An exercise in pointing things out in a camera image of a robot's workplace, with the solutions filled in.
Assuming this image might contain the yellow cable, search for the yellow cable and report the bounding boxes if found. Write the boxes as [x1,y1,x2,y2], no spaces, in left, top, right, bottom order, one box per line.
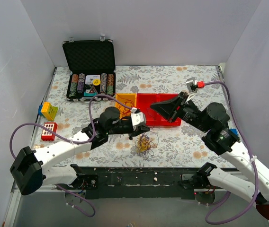
[136,137,153,152]

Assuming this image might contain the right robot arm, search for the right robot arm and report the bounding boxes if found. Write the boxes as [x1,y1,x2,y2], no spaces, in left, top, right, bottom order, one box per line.
[150,92,269,220]

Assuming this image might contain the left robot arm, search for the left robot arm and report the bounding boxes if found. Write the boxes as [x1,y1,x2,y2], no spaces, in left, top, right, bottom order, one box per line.
[10,107,150,195]

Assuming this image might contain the red bin left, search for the red bin left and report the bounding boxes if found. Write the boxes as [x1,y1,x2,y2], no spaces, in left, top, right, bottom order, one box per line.
[136,93,158,127]

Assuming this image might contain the yellow plastic bin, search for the yellow plastic bin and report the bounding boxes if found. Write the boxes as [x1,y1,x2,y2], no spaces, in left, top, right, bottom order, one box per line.
[115,93,137,117]

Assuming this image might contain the triangular all in marker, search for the triangular all in marker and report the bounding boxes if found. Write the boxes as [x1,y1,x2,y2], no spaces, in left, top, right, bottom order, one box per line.
[89,86,97,94]

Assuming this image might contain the teal card holder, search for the teal card holder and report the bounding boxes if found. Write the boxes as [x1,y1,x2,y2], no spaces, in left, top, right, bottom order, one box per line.
[84,92,98,97]

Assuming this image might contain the yellow big blind button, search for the yellow big blind button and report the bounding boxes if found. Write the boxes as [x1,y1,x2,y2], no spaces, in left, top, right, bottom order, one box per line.
[92,79,101,86]

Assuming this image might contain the black orange chip stack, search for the black orange chip stack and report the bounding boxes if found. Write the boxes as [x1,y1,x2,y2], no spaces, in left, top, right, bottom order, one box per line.
[107,74,114,87]

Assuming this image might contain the green blue chip stack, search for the green blue chip stack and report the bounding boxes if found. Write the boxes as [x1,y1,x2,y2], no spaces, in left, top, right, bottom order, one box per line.
[69,87,77,97]

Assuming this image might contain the white playing card deck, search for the white playing card deck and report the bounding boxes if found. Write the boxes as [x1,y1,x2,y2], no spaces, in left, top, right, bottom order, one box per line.
[85,74,100,84]

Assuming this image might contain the small blue block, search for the small blue block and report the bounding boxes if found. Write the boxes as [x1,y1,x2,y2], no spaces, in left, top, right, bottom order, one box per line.
[230,128,238,136]

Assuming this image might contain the purple chip stack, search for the purple chip stack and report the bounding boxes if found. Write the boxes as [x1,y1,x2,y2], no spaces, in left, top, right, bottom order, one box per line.
[77,73,85,94]

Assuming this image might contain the yellow green toy block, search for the yellow green toy block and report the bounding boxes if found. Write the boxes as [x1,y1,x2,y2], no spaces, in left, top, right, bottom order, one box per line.
[38,102,58,122]

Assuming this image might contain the black poker chip case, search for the black poker chip case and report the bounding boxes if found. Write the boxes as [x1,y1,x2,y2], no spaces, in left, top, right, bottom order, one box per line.
[62,36,116,102]

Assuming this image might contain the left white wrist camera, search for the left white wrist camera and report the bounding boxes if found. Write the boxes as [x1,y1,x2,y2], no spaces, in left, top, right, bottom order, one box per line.
[130,107,146,130]

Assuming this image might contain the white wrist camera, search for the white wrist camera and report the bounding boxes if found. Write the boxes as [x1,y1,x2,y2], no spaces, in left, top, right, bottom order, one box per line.
[186,77,205,102]
[130,107,146,130]

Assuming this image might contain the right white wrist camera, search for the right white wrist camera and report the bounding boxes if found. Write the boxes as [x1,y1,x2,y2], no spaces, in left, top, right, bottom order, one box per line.
[186,77,205,102]

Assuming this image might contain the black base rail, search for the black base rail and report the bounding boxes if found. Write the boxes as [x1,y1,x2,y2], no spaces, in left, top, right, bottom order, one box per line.
[25,166,218,201]

